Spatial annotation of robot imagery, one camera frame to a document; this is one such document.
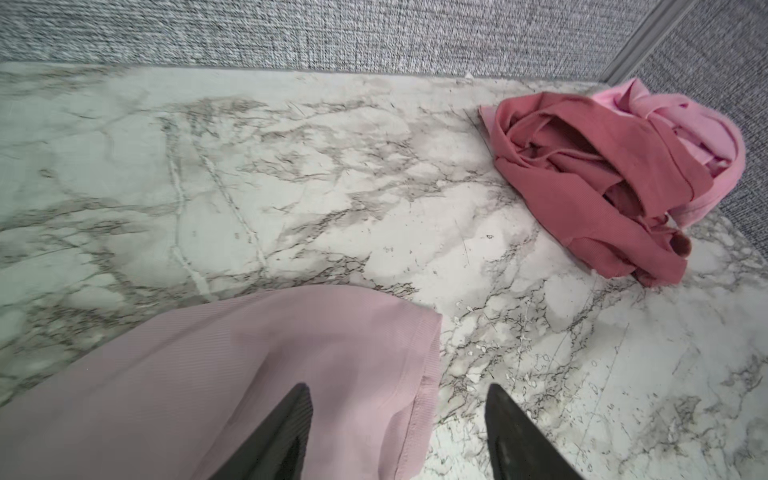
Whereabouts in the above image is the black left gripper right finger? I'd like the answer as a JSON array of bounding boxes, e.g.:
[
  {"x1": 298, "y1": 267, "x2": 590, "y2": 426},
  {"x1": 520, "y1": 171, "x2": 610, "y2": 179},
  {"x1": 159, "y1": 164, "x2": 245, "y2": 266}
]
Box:
[{"x1": 484, "y1": 383, "x2": 583, "y2": 480}]

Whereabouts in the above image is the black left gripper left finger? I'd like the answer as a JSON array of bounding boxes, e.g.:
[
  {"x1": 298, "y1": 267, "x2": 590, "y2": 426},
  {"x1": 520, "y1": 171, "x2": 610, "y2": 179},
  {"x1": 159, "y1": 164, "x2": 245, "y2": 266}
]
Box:
[{"x1": 210, "y1": 383, "x2": 313, "y2": 480}]

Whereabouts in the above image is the light pink cloth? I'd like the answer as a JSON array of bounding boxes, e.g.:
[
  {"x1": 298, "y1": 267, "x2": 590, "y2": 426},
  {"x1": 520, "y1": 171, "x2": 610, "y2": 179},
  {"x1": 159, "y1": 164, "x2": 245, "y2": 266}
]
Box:
[{"x1": 1, "y1": 285, "x2": 441, "y2": 479}]

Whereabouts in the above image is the dark pink cloth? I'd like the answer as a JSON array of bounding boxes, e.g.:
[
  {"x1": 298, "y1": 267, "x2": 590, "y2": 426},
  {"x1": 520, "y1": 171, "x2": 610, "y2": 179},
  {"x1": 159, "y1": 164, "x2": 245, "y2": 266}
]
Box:
[{"x1": 479, "y1": 92, "x2": 713, "y2": 286}]

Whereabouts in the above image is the bright pink cloth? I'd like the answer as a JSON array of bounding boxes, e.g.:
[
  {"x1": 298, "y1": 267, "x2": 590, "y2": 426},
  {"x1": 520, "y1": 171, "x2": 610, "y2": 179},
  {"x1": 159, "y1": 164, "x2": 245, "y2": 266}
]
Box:
[{"x1": 592, "y1": 78, "x2": 746, "y2": 228}]

